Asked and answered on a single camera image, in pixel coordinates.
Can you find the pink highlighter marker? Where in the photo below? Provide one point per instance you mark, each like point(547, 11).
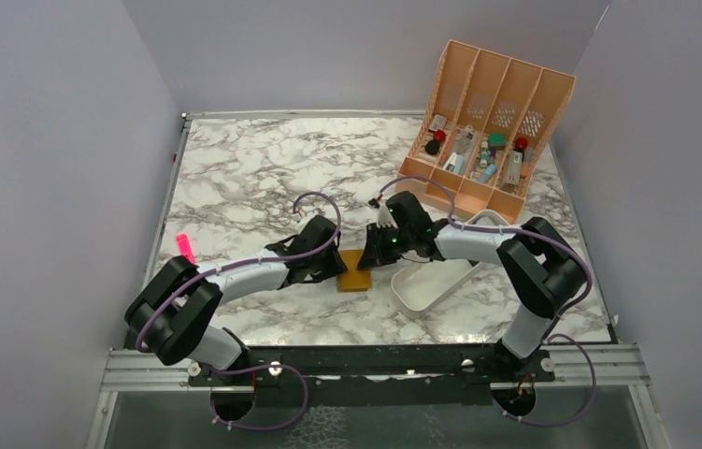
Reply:
point(185, 247)

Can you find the green round cap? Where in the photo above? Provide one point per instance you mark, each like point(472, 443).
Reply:
point(497, 140)

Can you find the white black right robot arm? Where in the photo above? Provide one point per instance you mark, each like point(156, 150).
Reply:
point(546, 274)

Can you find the white plastic tray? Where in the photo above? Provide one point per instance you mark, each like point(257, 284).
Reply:
point(462, 252)

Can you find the black mounting rail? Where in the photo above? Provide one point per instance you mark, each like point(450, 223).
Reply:
point(372, 375)

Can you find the peach desk organizer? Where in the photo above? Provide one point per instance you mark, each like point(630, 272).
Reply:
point(476, 93)

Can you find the light blue tube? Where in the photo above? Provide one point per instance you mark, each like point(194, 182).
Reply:
point(487, 173)

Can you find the white red tube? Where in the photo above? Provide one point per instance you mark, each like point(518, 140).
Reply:
point(513, 170)

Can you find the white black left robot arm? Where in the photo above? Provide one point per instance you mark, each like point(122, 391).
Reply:
point(171, 316)

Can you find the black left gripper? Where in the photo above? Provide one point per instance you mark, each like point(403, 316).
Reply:
point(336, 265)

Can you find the red round cap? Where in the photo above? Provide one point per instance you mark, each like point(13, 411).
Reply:
point(439, 135)

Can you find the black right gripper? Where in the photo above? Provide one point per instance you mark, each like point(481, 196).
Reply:
point(372, 255)

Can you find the black round cap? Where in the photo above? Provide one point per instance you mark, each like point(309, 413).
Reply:
point(432, 147)

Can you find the yellow leather card holder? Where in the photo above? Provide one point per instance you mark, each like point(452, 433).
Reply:
point(353, 280)

